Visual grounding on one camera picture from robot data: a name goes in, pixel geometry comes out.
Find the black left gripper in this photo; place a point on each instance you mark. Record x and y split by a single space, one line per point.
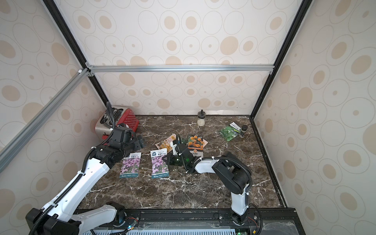
141 141

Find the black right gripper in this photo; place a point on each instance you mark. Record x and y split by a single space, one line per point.
177 154

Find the purple flower seed packet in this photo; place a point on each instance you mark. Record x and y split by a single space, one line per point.
130 166
159 167

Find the pink sunflower shop seed packet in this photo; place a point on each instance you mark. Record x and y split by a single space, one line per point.
166 143

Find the orange marigold seed packet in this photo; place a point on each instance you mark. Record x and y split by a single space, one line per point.
196 145

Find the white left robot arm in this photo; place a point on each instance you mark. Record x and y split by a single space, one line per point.
57 217

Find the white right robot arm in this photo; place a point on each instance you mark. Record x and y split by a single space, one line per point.
233 173

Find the green vegetable seed packet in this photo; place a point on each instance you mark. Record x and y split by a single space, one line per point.
230 132

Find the red polka-dot toaster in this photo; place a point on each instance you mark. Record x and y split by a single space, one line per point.
122 115

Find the small glass bottle black cap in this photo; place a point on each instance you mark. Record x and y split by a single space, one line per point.
201 118

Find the small dark jar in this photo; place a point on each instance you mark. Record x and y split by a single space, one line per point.
243 130

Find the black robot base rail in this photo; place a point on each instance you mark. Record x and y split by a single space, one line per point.
269 221

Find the horizontal aluminium frame bar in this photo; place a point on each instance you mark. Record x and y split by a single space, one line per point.
182 68

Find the left aluminium frame bar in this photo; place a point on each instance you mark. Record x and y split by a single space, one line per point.
24 136

